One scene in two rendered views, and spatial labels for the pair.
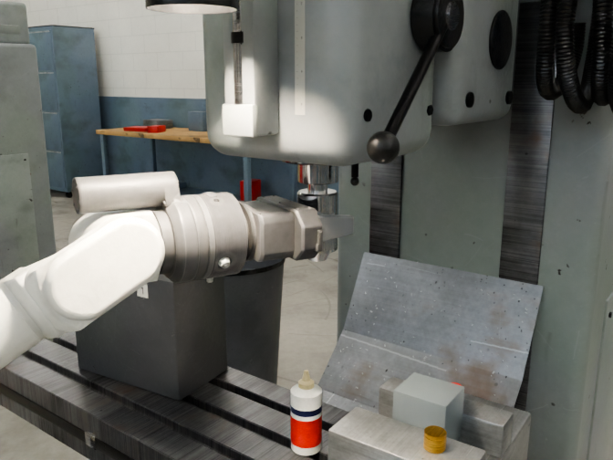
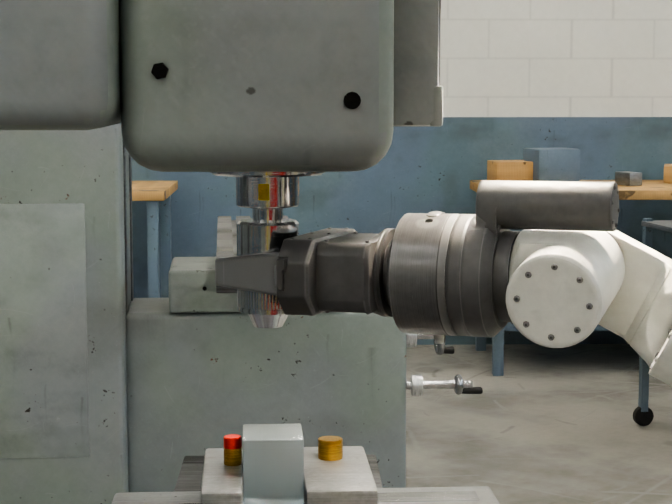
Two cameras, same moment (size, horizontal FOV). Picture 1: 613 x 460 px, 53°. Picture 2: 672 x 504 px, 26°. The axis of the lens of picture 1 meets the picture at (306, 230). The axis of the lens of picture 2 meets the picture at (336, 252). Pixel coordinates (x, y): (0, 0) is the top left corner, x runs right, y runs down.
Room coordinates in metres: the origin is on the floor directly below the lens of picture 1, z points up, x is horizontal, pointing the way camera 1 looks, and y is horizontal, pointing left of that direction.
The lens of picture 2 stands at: (1.33, 0.88, 1.37)
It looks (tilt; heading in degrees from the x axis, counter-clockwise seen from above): 7 degrees down; 231
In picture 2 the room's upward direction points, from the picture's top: straight up
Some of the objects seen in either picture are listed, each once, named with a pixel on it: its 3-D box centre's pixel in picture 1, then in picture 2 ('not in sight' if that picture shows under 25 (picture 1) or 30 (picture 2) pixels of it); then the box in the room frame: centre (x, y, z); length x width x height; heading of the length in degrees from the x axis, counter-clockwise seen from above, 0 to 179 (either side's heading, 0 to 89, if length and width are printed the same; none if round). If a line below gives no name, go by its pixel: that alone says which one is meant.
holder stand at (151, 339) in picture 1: (149, 312); not in sight; (0.93, 0.25, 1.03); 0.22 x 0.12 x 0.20; 60
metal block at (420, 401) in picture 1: (428, 412); (272, 465); (0.60, -0.13, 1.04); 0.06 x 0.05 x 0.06; 55
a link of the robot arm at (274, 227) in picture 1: (245, 233); (382, 275); (0.64, 0.07, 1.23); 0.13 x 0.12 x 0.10; 31
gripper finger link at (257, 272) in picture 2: not in sight; (253, 273); (0.72, 0.00, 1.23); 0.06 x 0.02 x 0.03; 121
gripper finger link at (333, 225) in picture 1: (331, 227); not in sight; (0.66, -0.03, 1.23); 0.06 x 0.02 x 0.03; 121
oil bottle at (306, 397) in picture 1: (306, 409); not in sight; (0.71, 0.00, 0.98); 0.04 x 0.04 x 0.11
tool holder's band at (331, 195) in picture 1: (317, 195); (267, 226); (0.69, -0.01, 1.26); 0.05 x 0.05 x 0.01
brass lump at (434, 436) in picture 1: (434, 439); (330, 448); (0.54, -0.13, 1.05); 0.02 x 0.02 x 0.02
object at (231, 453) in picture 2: not in sight; (232, 450); (0.62, -0.16, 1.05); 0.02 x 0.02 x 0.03
